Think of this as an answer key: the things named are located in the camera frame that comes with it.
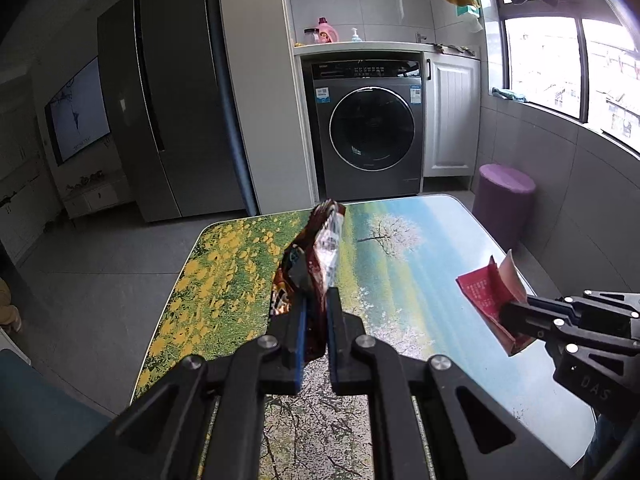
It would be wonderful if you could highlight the dark grey refrigerator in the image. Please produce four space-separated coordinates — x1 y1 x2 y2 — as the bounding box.
97 0 258 223

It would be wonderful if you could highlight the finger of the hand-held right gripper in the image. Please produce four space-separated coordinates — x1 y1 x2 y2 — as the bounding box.
500 305 640 413
525 289 640 318

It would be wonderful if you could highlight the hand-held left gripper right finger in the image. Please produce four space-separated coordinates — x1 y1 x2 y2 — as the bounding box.
325 286 576 480

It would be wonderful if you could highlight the landscape printed table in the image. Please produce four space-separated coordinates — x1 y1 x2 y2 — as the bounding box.
129 194 598 480

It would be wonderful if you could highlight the white television cabinet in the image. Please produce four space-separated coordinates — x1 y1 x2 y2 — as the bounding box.
62 172 133 220

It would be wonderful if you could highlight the purple round stool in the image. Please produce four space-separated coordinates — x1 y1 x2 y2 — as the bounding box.
472 162 537 251

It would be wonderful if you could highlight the grey washing machine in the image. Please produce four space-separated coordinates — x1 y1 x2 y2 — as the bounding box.
311 57 425 201

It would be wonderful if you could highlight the white countertop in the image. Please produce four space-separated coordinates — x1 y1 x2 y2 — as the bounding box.
292 40 481 61

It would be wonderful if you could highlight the person's leg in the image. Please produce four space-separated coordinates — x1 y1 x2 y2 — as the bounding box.
582 410 640 480

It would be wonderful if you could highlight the green white hanging item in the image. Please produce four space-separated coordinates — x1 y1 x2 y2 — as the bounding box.
452 4 483 33

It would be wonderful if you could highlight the pink detergent bottle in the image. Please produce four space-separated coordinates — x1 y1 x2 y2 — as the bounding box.
316 17 340 43

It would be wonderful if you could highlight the pink paper wrapper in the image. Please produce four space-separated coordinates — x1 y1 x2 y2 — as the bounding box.
456 249 536 357

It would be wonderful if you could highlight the blue cloth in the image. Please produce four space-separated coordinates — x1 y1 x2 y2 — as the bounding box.
491 86 528 103

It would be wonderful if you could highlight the white cabinet door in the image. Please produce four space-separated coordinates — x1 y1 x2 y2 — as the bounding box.
424 50 482 177

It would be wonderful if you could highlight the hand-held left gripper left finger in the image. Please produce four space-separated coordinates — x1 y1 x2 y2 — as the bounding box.
55 260 308 480

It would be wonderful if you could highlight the brown wrapper with white label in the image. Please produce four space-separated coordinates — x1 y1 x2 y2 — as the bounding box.
270 199 347 361

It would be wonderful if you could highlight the window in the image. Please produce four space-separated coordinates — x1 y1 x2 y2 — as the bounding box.
500 0 640 156

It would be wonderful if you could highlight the television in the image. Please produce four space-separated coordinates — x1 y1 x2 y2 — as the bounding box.
44 55 112 166

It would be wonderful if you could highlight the brown clutter pile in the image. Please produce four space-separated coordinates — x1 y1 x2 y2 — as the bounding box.
434 42 476 57

